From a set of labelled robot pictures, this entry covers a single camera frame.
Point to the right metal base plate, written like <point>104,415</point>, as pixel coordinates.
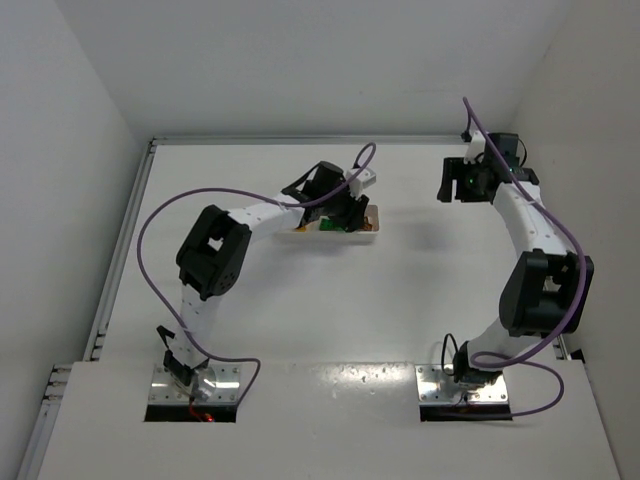
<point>437,389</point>

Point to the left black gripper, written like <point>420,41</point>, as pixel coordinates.
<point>351,211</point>

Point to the green lego brick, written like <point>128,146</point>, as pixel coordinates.
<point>328,225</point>

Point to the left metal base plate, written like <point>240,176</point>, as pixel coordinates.
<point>216,385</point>

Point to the white three-compartment tray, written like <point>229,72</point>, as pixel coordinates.
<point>359,237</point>

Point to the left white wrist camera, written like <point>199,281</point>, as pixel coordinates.
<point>360,182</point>

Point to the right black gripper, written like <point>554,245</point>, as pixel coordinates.
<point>451,178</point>

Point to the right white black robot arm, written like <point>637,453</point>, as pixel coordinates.
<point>545,294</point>

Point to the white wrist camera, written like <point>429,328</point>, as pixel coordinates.
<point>360,182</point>
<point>475,142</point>

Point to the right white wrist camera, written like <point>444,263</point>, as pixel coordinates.
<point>475,142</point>

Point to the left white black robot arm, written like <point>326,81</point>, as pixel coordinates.
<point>213,253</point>

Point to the brown square lego plate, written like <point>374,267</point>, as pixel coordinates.
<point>371,222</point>

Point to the metal base plate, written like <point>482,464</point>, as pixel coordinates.
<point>216,385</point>
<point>437,389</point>

